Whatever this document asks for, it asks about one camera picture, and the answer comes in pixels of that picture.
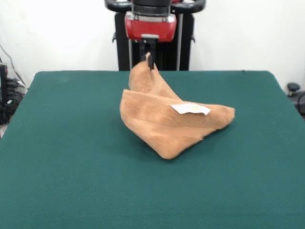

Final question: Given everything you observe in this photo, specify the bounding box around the black cable bundle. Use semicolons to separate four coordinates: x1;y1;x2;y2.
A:
4;78;27;121

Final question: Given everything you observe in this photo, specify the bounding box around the tan terry towel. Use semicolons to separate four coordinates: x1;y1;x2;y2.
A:
120;52;236;160

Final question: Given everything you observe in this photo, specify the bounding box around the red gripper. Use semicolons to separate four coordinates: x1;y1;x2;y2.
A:
125;12;178;70

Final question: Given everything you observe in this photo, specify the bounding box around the black box device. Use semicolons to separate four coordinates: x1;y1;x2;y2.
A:
0;63;9;124

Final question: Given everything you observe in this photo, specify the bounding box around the black round caster foot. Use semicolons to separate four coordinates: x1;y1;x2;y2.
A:
286;82;305;120

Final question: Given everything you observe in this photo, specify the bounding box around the grey wall cable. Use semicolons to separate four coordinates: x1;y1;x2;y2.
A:
0;44;27;87

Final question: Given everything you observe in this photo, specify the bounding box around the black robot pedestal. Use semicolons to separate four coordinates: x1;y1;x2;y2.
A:
104;0;205;72

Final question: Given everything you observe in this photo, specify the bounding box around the dark green table cloth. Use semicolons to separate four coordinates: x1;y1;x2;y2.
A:
0;70;305;229

